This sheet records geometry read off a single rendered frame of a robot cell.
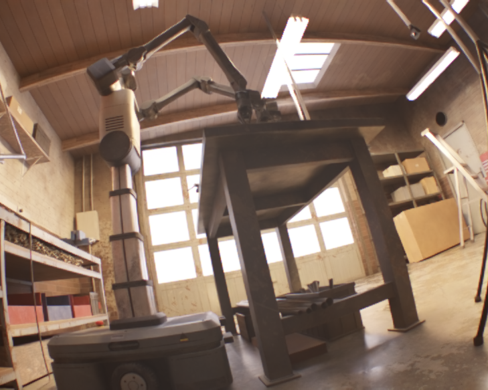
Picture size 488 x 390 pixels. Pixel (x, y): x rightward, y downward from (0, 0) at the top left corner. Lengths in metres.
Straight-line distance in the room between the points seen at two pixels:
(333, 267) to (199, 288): 2.12
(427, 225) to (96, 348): 4.48
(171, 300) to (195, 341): 3.27
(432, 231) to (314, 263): 1.94
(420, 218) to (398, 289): 3.54
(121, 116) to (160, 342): 0.98
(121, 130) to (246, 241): 0.77
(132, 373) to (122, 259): 0.46
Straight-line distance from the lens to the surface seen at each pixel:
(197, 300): 4.18
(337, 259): 4.79
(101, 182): 4.66
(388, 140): 6.31
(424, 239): 4.57
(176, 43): 3.29
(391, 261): 1.20
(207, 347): 0.96
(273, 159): 1.11
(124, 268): 1.18
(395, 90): 6.51
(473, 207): 6.07
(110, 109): 1.43
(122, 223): 1.23
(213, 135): 0.97
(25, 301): 1.84
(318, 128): 1.10
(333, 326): 1.38
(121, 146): 1.31
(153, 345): 0.96
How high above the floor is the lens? 0.35
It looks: 18 degrees up
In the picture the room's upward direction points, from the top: 13 degrees counter-clockwise
